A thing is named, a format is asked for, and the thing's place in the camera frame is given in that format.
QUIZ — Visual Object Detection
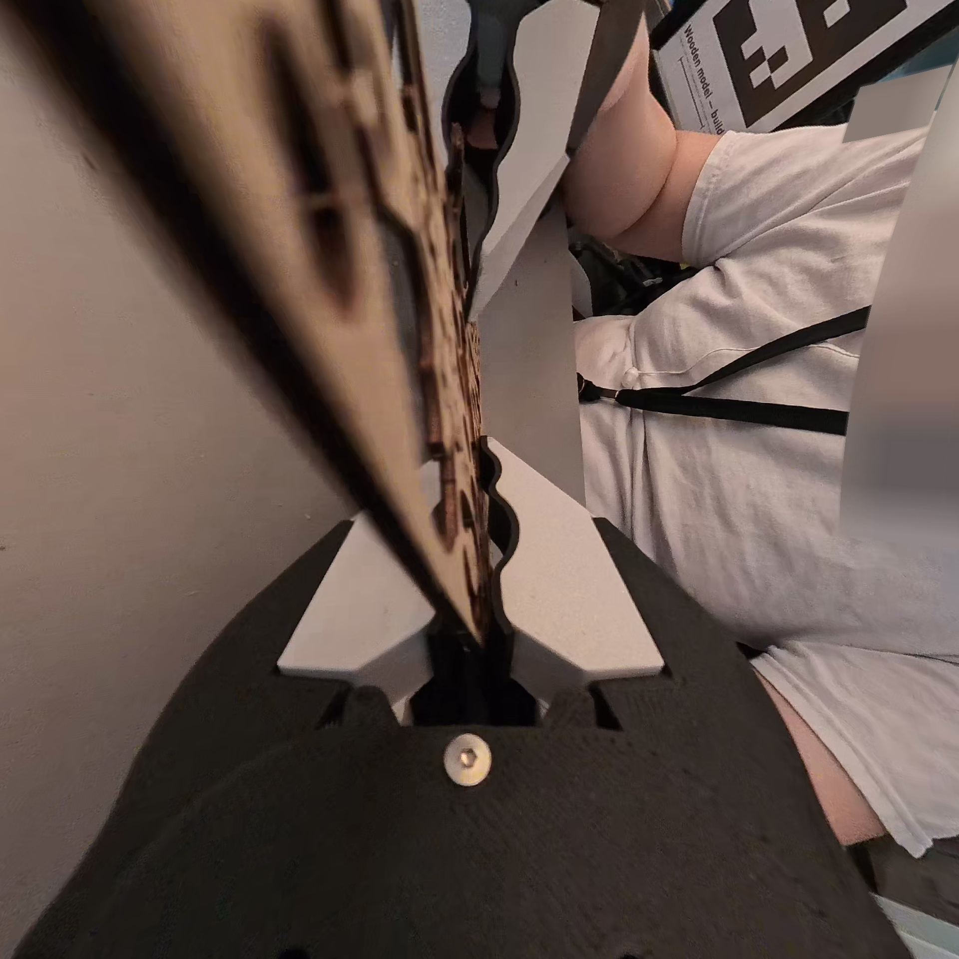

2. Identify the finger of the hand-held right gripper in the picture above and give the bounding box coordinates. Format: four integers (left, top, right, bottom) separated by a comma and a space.
444, 45, 482, 169
465, 0, 604, 319

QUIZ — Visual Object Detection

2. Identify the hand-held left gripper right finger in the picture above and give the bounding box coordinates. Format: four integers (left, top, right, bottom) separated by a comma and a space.
481, 437, 668, 724

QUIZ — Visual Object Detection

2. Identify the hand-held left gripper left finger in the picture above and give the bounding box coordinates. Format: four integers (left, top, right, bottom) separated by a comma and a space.
277, 511, 452, 726

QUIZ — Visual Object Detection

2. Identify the laser-cut wooden parts sheet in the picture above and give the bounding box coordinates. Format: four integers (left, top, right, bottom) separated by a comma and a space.
0, 0, 495, 649

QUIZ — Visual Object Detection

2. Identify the person's right forearm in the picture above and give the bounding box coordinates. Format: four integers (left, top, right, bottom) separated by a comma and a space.
562, 18, 724, 265

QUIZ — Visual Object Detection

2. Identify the framed square-code sign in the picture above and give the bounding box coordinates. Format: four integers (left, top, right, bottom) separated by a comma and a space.
650, 0, 959, 137

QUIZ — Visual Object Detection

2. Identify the black lanyard strap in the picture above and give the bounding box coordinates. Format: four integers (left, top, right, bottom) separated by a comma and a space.
577, 303, 874, 437

